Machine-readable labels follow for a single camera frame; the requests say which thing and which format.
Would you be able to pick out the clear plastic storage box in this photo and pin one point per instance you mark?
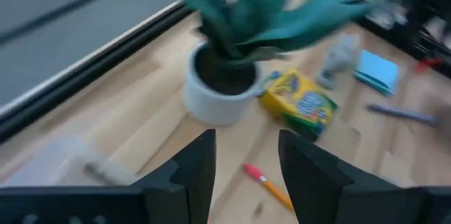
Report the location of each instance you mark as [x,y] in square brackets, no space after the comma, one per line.
[53,164]

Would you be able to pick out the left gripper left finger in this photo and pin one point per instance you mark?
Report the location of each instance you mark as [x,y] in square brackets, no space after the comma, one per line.
[190,188]

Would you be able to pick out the artificial plant in white pot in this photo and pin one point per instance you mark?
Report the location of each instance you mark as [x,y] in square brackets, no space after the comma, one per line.
[225,76]

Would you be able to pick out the grey stapler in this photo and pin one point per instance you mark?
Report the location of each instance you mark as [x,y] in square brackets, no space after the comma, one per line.
[338,62]

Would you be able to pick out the blue sticky note pad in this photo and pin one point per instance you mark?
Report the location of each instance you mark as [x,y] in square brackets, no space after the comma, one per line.
[378,70]

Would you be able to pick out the small red clip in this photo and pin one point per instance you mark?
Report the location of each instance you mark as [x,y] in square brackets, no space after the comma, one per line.
[428,65]

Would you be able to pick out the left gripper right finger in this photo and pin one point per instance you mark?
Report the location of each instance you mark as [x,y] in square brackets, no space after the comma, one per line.
[313,188]

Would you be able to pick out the yellow green crayon box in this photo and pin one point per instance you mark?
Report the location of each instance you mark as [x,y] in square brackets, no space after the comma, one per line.
[301,104]

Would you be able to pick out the blue grey pen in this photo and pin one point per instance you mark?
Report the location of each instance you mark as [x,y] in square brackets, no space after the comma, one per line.
[401,114]

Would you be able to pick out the orange pencil with pink eraser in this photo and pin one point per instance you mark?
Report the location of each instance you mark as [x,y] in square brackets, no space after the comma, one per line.
[271,187]

